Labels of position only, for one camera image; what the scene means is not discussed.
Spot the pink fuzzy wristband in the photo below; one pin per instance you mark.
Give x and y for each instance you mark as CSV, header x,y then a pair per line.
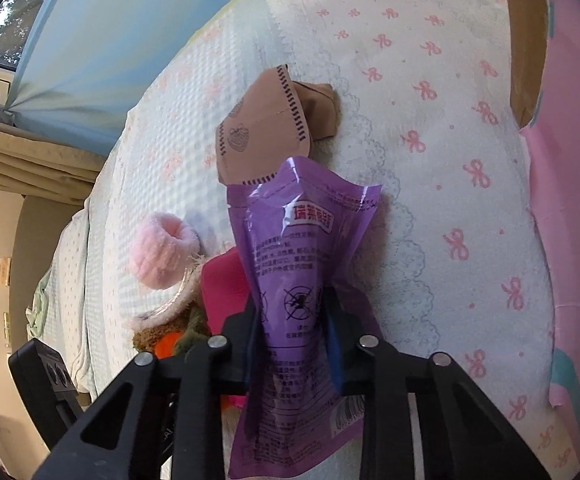
x,y
162,250

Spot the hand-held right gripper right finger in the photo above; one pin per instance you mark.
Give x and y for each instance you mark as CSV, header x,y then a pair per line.
x,y
334,355

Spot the brown sock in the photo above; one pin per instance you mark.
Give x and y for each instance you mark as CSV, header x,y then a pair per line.
x,y
320,110

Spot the brown plush toy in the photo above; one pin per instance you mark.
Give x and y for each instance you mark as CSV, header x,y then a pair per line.
x,y
167,332

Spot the brown printed face mask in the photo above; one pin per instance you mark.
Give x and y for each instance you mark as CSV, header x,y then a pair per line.
x,y
262,127

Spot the pale green dotted sheet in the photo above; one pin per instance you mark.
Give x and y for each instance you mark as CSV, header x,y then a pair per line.
x,y
52,300

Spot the purple plastic packet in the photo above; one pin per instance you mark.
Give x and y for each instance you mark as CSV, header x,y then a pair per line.
x,y
295,270

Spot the hot pink cloth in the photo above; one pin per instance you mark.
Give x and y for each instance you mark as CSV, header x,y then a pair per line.
x,y
222,290

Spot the white blanket with pink bows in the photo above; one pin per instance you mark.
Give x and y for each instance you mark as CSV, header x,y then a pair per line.
x,y
419,185

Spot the beige curtain valance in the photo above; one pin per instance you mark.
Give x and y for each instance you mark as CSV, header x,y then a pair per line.
x,y
30,152

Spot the light blue curtain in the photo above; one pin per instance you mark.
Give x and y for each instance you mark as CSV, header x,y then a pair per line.
x,y
100,60

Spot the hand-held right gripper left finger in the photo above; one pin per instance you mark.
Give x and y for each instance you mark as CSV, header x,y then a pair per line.
x,y
251,355

